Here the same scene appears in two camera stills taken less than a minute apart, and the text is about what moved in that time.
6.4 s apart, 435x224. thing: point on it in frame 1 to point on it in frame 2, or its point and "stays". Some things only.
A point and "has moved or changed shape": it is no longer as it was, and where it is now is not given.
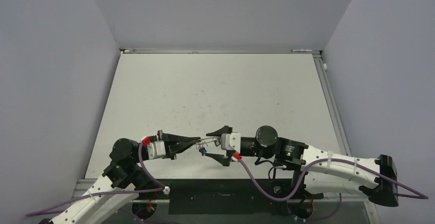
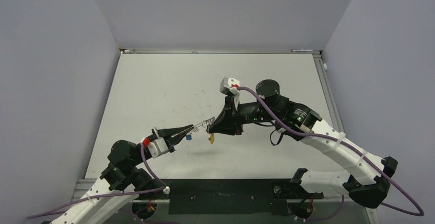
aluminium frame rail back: [214, 51] stays
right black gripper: [223, 159] to [229, 120]
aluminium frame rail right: [334, 112] stays
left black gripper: [175, 143] to [169, 135]
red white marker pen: [301, 50] stays
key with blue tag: [203, 150] has moved or changed shape
